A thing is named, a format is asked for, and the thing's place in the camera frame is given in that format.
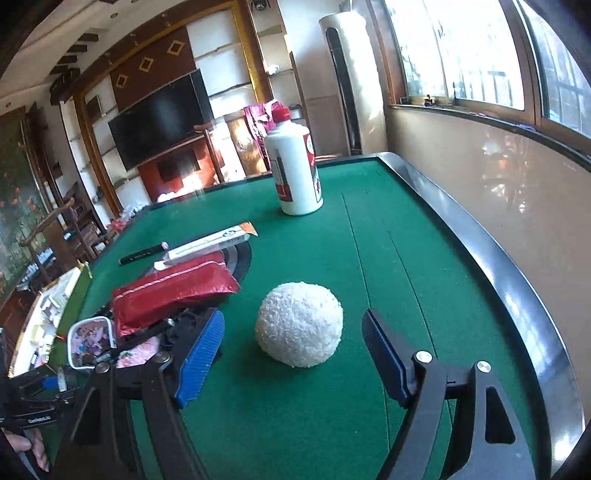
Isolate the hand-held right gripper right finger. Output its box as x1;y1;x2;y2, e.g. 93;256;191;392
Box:
361;308;544;480

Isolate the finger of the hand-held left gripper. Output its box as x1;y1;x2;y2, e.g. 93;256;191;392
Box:
16;375;60;394
21;390;90;414

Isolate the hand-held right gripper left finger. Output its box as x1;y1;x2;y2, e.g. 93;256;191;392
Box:
54;307;226;480

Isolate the cartoon print pencil case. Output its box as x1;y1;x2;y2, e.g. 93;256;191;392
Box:
68;316;118;371

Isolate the red fabric pouch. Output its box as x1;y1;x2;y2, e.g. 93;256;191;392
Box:
112;251;242;337

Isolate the white fluffy ball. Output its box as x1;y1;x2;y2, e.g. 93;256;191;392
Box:
255;282;345;368

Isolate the gold-rimmed cardboard box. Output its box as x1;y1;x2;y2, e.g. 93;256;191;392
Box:
9;261;93;380

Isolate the person's left hand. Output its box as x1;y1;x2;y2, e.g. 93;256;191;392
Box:
7;429;51;472

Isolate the round table control panel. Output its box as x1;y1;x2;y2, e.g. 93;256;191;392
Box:
217;242;252;282

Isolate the long white carton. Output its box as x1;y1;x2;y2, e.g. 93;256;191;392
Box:
154;222;257;273

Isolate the black marker pink end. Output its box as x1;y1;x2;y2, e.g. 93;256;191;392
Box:
119;241;170;265

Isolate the tall wooden chair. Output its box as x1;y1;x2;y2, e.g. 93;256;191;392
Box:
21;198;116;278

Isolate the large floral painting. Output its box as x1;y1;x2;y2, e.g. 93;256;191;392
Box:
0;108;51;305

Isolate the black fireplace insert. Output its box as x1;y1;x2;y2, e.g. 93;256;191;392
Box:
157;150;199;181

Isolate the white bottle red cap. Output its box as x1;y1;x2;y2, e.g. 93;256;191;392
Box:
263;102;324;217

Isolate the carved wooden chair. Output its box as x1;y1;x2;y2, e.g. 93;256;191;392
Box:
194;104;296;183

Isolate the black flat television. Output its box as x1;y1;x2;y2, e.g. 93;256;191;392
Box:
107;69;215;171

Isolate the magenta cloth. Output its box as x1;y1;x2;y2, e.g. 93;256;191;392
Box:
244;104;289;174

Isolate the white standing air conditioner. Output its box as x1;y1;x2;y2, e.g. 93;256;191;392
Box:
318;11;386;155

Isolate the large window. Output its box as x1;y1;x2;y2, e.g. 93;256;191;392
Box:
383;0;591;160

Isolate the wooden wall shelf unit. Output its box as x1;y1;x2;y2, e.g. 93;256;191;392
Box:
60;0;301;222

